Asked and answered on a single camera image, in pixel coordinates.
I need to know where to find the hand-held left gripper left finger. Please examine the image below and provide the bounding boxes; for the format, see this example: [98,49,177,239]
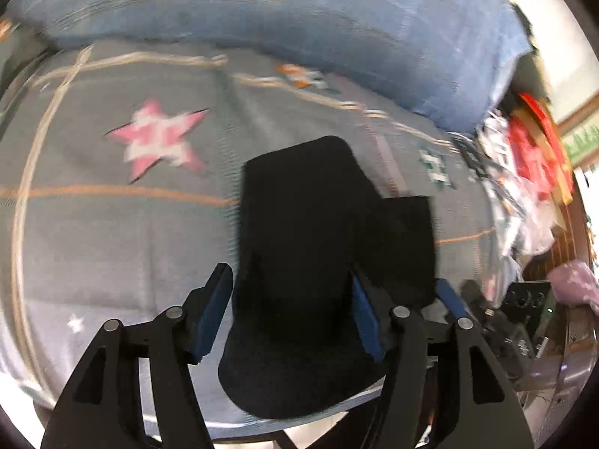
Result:
[41,262,235,449]

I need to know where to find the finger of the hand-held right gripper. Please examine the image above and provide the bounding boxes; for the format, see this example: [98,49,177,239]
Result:
[421,278,469,326]

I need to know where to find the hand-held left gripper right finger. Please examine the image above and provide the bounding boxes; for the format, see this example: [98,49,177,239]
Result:
[349,264,534,449]

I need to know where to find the black pants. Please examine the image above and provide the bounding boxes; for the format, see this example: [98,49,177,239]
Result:
[218,135,441,422]

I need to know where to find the pink plastic bag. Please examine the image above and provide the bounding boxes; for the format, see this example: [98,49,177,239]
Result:
[547,259,599,316]

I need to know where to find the white plastic bags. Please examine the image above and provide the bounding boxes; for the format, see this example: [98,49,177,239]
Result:
[477,112,557,263]

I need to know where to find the brown wooden furniture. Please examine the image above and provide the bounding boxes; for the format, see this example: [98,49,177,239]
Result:
[522,187,597,291]

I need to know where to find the grey star print bedsheet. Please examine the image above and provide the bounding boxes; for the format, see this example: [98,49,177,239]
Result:
[0,23,520,440]

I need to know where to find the brown cardboard box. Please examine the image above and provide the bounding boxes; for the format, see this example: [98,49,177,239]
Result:
[538,103,575,205]

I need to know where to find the red plastic packet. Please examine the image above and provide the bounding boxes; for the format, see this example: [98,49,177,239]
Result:
[508,114,561,201]

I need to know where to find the red box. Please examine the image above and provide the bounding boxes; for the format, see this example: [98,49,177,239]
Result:
[519,92,554,119]

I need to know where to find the dark cloth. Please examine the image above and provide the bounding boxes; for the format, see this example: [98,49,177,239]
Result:
[508,2,548,99]

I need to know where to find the blue pillow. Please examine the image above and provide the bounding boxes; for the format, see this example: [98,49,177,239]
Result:
[4,0,534,134]

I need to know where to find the black strap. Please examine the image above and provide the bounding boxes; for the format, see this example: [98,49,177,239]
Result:
[456,138,493,179]

